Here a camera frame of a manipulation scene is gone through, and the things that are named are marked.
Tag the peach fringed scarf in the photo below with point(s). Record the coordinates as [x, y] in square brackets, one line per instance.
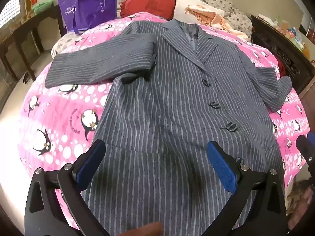
[219, 19]

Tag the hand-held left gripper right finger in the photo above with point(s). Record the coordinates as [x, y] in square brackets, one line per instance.
[221, 164]

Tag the dark carved wooden cabinet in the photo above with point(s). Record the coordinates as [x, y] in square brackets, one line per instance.
[283, 54]

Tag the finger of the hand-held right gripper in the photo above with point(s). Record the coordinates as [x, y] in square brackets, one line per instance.
[306, 150]

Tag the pink penguin blanket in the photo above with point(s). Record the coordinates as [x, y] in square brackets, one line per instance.
[49, 108]

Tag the brown patterned cloth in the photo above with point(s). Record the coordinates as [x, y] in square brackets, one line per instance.
[300, 201]

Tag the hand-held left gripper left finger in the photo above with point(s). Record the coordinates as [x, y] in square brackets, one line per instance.
[89, 162]

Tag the dark wooden table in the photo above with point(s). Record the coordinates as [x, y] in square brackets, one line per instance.
[14, 32]

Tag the pile of small packets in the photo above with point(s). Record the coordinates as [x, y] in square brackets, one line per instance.
[295, 34]

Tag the grey striped coat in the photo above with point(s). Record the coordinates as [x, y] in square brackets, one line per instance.
[160, 91]

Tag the window with grille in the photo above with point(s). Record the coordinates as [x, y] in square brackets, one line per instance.
[8, 9]

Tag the cream pillow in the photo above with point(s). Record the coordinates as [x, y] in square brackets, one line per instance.
[187, 2]

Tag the green packet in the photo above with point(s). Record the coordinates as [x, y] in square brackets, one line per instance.
[41, 7]

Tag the purple tote bag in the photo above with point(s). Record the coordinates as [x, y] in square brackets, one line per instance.
[93, 2]

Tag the red pillow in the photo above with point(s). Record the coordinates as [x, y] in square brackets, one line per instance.
[147, 5]

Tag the person's left hand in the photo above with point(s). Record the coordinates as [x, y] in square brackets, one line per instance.
[140, 229]

